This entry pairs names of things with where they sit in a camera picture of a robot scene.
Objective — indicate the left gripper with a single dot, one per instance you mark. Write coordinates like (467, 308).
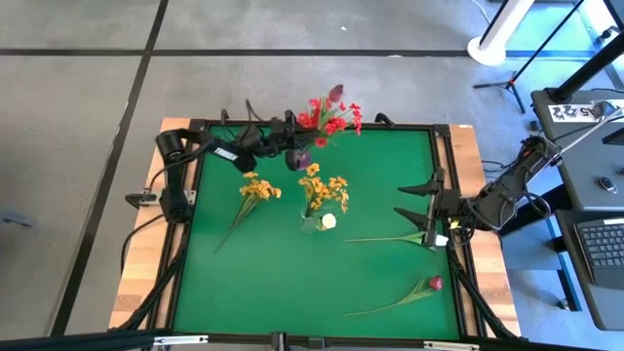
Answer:
(280, 134)

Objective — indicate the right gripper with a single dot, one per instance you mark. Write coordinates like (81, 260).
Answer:
(446, 205)

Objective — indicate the yellow artificial flower bunch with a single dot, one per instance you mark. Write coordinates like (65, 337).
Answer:
(322, 192)
(256, 191)

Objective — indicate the dark red artificial tulip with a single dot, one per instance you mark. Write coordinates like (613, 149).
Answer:
(336, 92)

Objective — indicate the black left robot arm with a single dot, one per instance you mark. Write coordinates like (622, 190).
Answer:
(225, 155)

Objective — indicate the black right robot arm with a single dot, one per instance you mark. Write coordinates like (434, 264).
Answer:
(502, 197)

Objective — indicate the purple glass vase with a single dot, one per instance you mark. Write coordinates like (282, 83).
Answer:
(298, 160)

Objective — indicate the clear glass vase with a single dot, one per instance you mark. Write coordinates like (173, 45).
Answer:
(308, 225)

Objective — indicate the red artificial flower bunch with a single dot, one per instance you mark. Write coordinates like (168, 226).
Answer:
(331, 124)

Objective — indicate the black desk foot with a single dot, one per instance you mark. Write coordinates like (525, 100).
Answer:
(531, 214)

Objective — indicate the green table mat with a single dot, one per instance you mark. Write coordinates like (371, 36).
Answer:
(292, 292)

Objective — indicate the black tripod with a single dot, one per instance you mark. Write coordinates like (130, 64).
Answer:
(511, 84)

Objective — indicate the black table clamp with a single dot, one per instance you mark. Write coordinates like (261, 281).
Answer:
(141, 200)

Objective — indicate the white pillar base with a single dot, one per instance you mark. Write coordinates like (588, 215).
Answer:
(487, 46)

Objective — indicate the white paper label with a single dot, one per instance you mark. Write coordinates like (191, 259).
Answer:
(570, 113)

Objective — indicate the black floor tape line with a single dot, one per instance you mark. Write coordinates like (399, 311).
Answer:
(112, 170)

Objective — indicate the black keyboard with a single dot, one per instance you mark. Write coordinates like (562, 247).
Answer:
(602, 244)

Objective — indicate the black key fob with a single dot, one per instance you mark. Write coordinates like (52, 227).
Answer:
(607, 184)

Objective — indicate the black device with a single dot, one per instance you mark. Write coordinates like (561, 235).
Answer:
(615, 136)

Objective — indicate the black pole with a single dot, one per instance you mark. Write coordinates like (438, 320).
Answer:
(590, 66)

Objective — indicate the black bar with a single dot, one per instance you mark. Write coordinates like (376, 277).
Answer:
(73, 341)

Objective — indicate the black aluminium table frame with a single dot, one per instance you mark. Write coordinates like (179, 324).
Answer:
(414, 126)

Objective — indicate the black diagonal frame strut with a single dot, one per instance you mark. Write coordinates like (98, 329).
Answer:
(475, 297)
(161, 287)

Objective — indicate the silver bracket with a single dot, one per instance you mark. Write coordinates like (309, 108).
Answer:
(451, 345)
(180, 340)

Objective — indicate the black frame bracket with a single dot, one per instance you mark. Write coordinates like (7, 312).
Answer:
(316, 342)

